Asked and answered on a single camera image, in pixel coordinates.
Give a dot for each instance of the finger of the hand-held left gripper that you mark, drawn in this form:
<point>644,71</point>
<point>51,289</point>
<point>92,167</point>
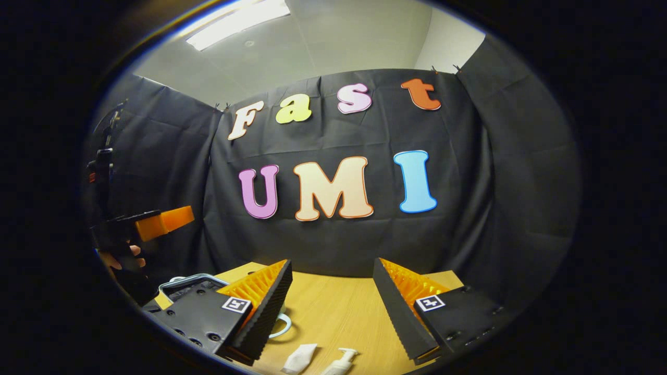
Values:
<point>167,221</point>

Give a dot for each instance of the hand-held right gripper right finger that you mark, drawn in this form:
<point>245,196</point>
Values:
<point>396,312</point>

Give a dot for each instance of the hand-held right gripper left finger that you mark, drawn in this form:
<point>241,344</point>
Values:
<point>271,307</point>

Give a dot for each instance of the white skin care tube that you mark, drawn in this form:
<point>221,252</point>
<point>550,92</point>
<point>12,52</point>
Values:
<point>299,358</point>

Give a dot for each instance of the white pump bottle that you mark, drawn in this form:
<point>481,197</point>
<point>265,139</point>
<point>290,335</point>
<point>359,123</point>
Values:
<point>341,362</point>

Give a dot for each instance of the black backdrop cloth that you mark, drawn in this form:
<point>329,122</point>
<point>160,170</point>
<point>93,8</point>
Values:
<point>323,239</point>

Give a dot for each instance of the ceiling light panel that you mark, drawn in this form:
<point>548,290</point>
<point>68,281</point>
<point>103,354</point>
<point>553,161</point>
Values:
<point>237,23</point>

